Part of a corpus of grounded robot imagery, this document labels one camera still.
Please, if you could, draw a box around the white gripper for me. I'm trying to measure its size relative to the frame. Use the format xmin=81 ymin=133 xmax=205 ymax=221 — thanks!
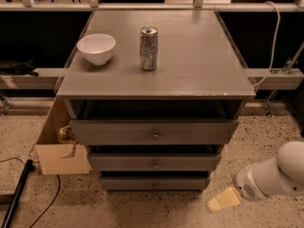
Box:
xmin=207 ymin=163 xmax=269 ymax=212

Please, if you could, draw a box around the grey bottom drawer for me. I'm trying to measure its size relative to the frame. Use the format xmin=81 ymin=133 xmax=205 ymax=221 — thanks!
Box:
xmin=101 ymin=177 xmax=210 ymax=190

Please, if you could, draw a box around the grey drawer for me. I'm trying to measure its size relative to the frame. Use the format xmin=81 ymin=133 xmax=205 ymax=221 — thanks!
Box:
xmin=101 ymin=177 xmax=210 ymax=190
xmin=70 ymin=120 xmax=238 ymax=145
xmin=90 ymin=153 xmax=221 ymax=171

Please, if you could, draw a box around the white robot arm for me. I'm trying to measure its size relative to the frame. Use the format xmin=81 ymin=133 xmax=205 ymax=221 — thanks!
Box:
xmin=207 ymin=142 xmax=304 ymax=212

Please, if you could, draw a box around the grey drawer cabinet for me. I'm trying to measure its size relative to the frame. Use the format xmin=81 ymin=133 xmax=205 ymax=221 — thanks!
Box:
xmin=57 ymin=9 xmax=255 ymax=180

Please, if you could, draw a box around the grey middle drawer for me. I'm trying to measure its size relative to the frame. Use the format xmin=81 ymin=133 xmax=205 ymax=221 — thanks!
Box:
xmin=90 ymin=153 xmax=221 ymax=171

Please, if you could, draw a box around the grey top drawer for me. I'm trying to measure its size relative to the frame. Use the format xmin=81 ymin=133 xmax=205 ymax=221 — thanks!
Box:
xmin=70 ymin=120 xmax=238 ymax=145

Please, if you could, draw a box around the crumpled item in box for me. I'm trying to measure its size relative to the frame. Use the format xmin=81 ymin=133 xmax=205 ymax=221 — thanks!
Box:
xmin=57 ymin=125 xmax=76 ymax=143

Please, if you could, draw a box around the cardboard box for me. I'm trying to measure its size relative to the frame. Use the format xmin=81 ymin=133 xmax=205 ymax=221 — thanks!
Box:
xmin=35 ymin=99 xmax=91 ymax=175

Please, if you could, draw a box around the silver drink can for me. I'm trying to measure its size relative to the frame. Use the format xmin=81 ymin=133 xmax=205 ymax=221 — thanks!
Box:
xmin=140 ymin=27 xmax=158 ymax=71

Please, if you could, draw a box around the white bowl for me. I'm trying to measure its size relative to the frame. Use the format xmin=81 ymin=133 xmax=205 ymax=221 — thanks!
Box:
xmin=77 ymin=33 xmax=116 ymax=66

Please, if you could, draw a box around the black floor bar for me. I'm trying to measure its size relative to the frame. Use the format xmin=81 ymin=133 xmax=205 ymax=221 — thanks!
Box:
xmin=0 ymin=160 xmax=35 ymax=228

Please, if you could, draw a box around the grey metal rail frame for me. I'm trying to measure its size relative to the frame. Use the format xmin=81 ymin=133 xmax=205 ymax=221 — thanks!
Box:
xmin=0 ymin=0 xmax=304 ymax=90

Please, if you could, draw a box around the metal bracket right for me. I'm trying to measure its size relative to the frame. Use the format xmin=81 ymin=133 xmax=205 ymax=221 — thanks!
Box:
xmin=261 ymin=41 xmax=304 ymax=118

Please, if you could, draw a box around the black floor cable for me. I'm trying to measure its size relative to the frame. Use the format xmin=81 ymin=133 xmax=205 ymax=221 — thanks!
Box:
xmin=0 ymin=157 xmax=61 ymax=228

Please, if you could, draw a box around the white cable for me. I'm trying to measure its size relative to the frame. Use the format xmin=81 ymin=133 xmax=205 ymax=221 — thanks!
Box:
xmin=252 ymin=1 xmax=281 ymax=88

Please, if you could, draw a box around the black object on rail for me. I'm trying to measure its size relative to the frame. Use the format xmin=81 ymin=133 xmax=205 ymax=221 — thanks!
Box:
xmin=0 ymin=60 xmax=39 ymax=77

